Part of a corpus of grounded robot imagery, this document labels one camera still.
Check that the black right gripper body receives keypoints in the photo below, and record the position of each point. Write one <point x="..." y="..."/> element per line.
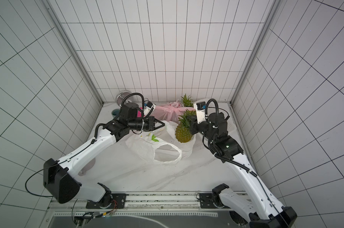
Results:
<point x="195" y="127"/>

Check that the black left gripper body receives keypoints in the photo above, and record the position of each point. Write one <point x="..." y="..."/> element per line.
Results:
<point x="146" y="124"/>

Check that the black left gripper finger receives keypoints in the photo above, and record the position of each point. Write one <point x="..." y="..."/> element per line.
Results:
<point x="160" y="128"/>
<point x="158" y="122"/>

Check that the pink plastic bag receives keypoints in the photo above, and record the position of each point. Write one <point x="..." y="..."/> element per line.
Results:
<point x="170" y="112"/>

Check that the white plastic bag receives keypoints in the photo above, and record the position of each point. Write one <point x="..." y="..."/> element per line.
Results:
<point x="161" y="146"/>

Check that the yellow green pineapple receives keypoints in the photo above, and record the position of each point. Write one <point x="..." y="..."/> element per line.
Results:
<point x="182" y="132"/>

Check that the orange yellow pineapple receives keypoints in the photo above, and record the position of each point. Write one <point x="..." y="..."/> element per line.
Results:
<point x="187" y="101"/>

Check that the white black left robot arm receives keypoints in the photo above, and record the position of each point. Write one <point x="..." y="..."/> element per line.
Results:
<point x="59" y="177"/>

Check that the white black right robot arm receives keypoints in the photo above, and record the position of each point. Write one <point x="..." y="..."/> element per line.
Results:
<point x="262" y="209"/>

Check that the white plastic perforated basket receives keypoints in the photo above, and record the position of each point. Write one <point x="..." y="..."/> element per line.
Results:
<point x="231" y="125"/>

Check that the pink silver cup stand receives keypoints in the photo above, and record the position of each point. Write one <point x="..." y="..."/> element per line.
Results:
<point x="127" y="97"/>

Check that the teal green cup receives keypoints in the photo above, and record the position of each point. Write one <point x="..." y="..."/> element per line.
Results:
<point x="116" y="113"/>

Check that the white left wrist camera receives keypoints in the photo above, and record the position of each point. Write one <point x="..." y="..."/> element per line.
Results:
<point x="149" y="107"/>

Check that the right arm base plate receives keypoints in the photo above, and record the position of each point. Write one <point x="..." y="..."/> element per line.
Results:
<point x="206" y="201"/>

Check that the aluminium mounting rail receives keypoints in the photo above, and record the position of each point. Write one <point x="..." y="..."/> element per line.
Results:
<point x="160" y="201"/>

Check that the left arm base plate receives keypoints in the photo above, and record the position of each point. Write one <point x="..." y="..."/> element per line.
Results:
<point x="109" y="202"/>

